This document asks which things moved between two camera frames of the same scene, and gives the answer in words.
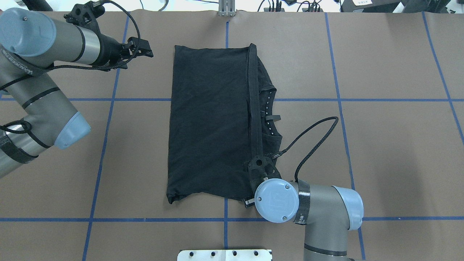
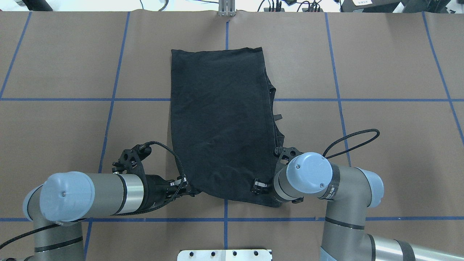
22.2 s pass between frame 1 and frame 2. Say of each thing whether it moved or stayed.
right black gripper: moved
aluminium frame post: stayed
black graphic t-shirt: stayed
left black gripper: moved
